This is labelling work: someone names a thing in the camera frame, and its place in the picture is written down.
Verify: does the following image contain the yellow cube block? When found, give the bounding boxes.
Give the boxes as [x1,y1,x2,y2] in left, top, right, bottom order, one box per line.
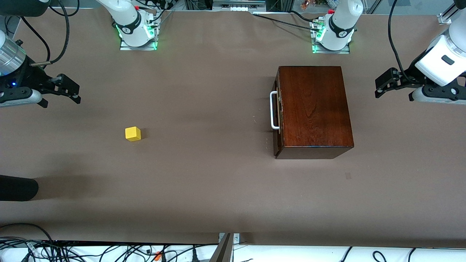
[125,126,141,142]

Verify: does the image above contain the grey metal post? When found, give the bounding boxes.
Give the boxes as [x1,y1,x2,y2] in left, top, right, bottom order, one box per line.
[209,233,234,262]

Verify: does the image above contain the dark brown wooden cabinet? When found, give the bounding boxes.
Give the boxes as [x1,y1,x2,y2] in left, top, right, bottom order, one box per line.
[273,66,354,159]

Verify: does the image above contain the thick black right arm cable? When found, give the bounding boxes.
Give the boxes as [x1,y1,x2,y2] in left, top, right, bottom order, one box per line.
[31,0,70,68]

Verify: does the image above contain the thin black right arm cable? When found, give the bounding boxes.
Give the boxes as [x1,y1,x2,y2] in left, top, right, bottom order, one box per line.
[18,15,51,62]

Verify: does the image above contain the black cylinder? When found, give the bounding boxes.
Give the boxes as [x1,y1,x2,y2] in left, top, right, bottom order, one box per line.
[0,175,39,202]

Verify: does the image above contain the long black table cable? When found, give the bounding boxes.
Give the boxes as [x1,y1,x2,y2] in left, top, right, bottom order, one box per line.
[253,13,321,31]

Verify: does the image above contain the short black table cable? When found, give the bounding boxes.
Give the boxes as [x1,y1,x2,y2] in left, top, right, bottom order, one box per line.
[287,10,315,23]

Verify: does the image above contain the tangled black cable bundle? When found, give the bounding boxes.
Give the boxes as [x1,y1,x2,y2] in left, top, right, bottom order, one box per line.
[0,237,219,262]

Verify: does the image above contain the silver bracket plate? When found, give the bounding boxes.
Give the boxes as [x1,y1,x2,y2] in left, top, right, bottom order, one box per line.
[218,233,241,245]

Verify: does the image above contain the wooden drawer with white handle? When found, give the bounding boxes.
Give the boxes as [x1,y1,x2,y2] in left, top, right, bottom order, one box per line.
[270,78,283,144]

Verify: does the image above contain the black arched cable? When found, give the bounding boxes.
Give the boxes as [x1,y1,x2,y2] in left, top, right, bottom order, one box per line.
[0,223,55,242]

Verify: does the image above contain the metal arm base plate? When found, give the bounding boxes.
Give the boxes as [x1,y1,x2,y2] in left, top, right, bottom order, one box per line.
[119,22,158,51]
[311,21,351,54]

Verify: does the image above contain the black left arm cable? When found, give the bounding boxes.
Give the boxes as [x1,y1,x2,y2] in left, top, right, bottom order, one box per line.
[387,0,415,82]

